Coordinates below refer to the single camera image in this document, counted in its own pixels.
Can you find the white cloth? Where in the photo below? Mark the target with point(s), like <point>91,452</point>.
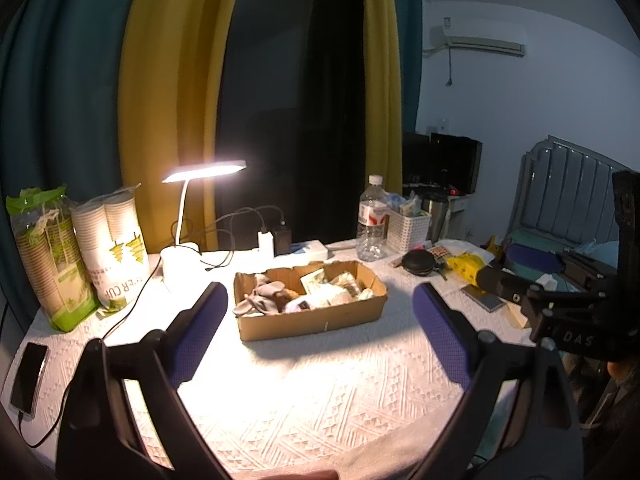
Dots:
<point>325,296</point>

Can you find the white charger plug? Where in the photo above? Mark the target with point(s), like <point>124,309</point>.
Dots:
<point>265,242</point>

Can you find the wide yellow curtain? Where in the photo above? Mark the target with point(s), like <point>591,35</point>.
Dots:
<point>170,85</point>

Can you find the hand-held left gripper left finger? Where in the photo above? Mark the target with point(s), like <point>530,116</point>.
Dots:
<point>200,330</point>

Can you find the black round pouch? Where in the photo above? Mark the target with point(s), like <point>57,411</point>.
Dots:
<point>420,262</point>

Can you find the dark window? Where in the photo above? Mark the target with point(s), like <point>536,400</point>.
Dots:
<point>295,100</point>

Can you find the white air conditioner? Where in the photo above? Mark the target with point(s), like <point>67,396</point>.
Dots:
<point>477,41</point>

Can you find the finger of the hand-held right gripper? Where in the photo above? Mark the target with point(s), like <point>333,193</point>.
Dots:
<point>502,285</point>

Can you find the wide teal curtain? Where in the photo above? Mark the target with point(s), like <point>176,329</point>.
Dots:
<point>65,85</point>

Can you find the blue cushion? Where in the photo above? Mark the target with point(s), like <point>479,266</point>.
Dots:
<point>532,259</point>

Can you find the black monitor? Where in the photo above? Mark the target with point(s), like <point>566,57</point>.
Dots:
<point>455,162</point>
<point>416,157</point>

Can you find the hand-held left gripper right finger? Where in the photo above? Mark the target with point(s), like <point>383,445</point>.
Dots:
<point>445,335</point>

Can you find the green bag of paper cups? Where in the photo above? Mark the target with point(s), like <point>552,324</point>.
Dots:
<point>55,270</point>

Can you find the grey padded headboard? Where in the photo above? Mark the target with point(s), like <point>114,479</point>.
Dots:
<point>565,195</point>

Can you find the person's left hand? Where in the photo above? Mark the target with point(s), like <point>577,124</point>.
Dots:
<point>295,476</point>

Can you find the narrow teal curtain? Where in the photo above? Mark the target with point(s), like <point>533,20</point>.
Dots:
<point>411,60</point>

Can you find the black power adapter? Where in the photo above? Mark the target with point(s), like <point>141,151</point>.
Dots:
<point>282,242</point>

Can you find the grey socks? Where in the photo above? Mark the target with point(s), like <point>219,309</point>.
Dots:
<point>265,292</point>

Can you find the white power strip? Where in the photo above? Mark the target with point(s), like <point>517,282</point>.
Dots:
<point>312,251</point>

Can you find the narrow yellow curtain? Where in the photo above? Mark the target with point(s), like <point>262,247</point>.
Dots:
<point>382,85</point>

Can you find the black smartphone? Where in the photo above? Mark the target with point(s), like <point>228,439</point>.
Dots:
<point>29,377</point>

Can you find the clear water bottle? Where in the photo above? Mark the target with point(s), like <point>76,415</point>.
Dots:
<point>372,230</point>

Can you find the white bag of paper cups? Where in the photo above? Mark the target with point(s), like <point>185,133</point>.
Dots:
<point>115,250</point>

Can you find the steel tumbler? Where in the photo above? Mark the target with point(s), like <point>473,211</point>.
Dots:
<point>436,220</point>

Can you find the white desk lamp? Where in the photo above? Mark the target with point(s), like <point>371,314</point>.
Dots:
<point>180,260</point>

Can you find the grey smartphone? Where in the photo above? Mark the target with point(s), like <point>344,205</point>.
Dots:
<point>482,299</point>

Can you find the cardboard box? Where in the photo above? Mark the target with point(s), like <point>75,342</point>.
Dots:
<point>310,322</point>

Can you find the white plastic basket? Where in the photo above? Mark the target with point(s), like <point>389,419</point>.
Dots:
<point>407,232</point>

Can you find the checkered packet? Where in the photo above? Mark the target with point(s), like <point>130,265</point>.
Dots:
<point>441,252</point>

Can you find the white sock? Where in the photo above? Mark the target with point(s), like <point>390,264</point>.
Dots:
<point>365,294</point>

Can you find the white textured tablecloth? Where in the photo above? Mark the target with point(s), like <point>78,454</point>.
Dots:
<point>300,410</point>

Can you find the white tissue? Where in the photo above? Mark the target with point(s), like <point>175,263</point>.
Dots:
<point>547,282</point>

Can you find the assorted sachets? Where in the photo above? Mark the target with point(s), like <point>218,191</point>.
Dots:
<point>405,205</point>

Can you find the yellow white snack packet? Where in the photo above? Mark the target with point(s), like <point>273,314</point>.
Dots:
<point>312,281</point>

